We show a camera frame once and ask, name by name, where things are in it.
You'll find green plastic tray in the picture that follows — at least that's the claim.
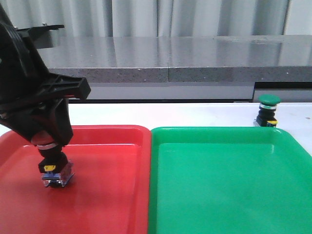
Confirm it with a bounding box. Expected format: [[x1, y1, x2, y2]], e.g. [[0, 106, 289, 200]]
[[148, 127, 312, 234]]

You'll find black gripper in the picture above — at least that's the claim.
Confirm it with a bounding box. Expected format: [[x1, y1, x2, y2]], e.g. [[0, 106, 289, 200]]
[[0, 8, 91, 146]]

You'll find green mushroom push button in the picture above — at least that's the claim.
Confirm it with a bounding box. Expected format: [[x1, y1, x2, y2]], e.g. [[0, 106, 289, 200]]
[[253, 94, 281, 127]]

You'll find white pleated curtain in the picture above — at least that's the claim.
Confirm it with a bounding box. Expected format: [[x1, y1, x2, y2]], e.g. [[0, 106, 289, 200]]
[[1, 0, 312, 37]]

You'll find grey speckled stone counter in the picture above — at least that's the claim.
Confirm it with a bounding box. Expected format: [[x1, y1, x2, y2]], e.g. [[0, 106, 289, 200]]
[[39, 35, 312, 102]]

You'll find red plastic tray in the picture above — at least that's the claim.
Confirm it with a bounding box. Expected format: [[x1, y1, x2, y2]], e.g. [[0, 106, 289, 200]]
[[0, 125, 151, 234]]

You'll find red mushroom push button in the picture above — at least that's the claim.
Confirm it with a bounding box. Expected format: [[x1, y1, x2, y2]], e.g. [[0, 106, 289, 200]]
[[31, 131, 74, 188]]

